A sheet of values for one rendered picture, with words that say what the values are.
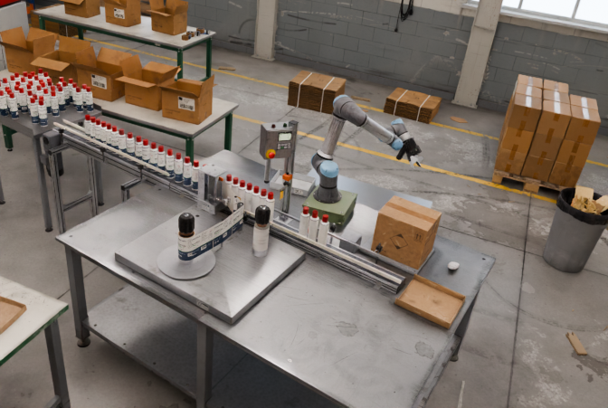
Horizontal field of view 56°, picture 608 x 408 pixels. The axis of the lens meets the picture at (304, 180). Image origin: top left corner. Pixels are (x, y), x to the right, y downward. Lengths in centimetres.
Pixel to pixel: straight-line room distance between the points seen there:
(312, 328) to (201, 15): 748
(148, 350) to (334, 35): 621
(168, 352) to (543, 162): 429
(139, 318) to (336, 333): 142
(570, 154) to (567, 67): 228
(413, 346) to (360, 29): 634
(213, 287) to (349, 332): 72
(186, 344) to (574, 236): 320
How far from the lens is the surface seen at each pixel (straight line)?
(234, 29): 946
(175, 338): 364
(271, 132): 320
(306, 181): 402
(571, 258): 527
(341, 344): 281
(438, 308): 314
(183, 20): 741
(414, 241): 324
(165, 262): 311
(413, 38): 846
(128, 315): 382
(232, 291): 294
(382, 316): 300
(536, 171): 639
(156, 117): 501
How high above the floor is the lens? 281
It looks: 29 degrees down
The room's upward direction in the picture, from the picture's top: 7 degrees clockwise
